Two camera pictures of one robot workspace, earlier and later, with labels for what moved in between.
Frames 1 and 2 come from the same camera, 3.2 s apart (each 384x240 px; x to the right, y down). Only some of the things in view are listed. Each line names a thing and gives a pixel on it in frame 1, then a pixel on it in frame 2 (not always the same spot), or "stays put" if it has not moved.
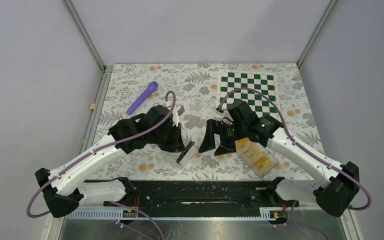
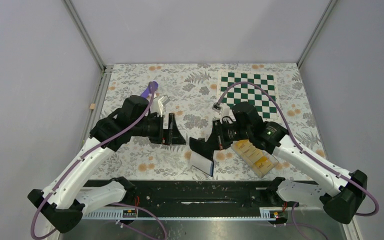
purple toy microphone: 152,87 stays put
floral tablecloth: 194,89 stays put
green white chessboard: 265,82 stays put
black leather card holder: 187,148 → 202,155
